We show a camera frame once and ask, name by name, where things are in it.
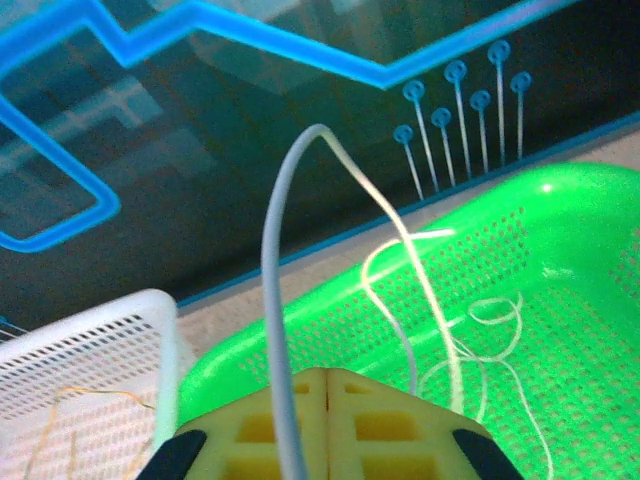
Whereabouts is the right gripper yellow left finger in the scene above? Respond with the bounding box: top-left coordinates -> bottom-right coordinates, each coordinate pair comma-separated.
133,367 -> 329,480

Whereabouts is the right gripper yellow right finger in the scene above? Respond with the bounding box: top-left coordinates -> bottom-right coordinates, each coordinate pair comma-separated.
327,367 -> 522,480

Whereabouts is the white cable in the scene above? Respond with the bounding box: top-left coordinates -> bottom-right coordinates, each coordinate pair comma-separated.
260,124 -> 467,480
416,291 -> 557,480
361,228 -> 456,396

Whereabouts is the yellow cable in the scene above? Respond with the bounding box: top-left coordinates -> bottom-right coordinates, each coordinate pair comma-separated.
24,386 -> 159,480

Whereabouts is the white plastic mesh basket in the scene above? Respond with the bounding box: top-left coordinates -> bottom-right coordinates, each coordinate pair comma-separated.
0,288 -> 197,480

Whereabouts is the green plastic mesh basket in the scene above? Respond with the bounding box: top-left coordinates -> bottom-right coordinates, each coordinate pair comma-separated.
177,162 -> 640,480

